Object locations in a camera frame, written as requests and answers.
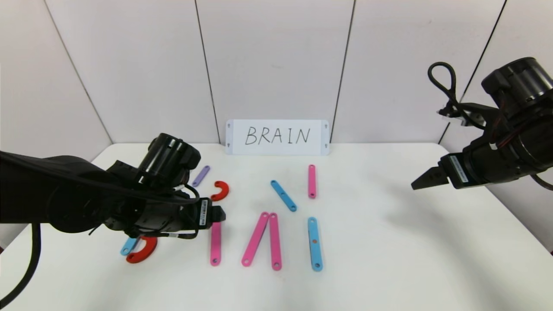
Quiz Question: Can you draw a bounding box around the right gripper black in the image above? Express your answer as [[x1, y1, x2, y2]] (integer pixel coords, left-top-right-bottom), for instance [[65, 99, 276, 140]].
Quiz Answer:
[[411, 143, 505, 190]]

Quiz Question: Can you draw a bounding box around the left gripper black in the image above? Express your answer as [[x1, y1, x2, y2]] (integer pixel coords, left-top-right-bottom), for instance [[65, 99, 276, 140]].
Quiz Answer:
[[179, 197, 226, 230]]

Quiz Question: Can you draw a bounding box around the long pink plastic bar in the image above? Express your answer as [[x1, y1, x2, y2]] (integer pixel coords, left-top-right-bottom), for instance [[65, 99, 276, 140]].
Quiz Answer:
[[210, 220, 222, 267], [241, 212, 270, 267], [269, 212, 283, 271]]

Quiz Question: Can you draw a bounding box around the medium blue plastic bar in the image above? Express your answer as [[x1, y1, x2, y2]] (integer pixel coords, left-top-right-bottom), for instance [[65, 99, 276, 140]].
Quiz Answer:
[[270, 180, 298, 213]]

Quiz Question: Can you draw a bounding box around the white BRAIN sign card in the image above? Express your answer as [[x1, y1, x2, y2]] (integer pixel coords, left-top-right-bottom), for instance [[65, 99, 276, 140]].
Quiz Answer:
[[226, 120, 330, 156]]

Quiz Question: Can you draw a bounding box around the small red plastic arc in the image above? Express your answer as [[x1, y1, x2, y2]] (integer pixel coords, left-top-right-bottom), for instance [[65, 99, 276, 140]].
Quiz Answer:
[[210, 181, 230, 202]]

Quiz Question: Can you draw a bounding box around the short purple plastic bar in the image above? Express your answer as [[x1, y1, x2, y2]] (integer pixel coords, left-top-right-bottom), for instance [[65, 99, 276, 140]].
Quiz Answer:
[[192, 165, 210, 187]]

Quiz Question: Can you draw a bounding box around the large red plastic arc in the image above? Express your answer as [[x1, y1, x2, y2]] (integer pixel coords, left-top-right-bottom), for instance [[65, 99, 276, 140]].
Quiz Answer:
[[126, 236, 159, 264]]

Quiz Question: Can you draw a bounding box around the blue bar with orange underside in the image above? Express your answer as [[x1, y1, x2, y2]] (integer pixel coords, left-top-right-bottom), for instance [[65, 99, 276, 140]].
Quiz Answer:
[[307, 217, 324, 272]]

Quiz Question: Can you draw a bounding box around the thin black tagged cable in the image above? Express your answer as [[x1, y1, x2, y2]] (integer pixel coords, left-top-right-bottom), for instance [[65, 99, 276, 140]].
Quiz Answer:
[[143, 186, 202, 241]]

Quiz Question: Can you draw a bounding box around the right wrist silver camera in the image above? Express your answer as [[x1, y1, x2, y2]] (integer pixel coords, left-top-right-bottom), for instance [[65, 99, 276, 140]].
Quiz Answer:
[[436, 104, 487, 128]]

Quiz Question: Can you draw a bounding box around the looped black cable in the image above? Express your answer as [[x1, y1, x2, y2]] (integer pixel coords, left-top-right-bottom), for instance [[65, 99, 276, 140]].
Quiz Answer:
[[427, 61, 489, 131]]

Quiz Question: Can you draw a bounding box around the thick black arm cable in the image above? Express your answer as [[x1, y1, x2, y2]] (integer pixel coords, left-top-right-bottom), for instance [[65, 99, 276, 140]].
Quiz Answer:
[[0, 222, 42, 308]]

